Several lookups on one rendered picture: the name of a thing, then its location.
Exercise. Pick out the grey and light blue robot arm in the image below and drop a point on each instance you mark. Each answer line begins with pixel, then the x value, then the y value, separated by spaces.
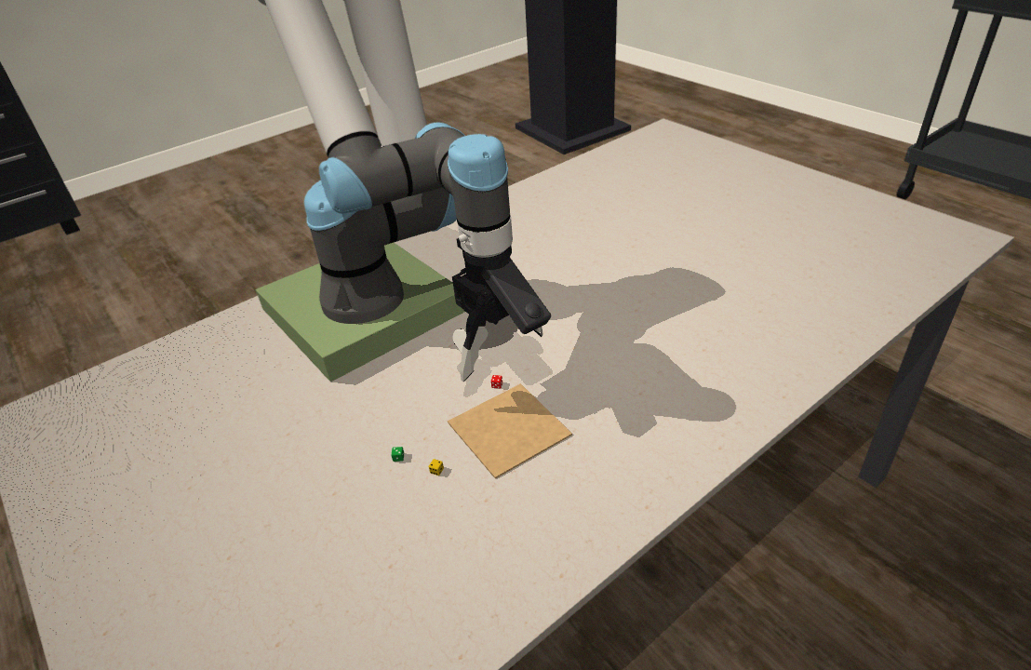
pixel 466 176

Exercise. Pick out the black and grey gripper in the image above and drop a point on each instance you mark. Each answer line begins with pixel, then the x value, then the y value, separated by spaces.
pixel 475 297

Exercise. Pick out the tan flat mat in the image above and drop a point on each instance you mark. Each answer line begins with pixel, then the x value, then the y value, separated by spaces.
pixel 508 430

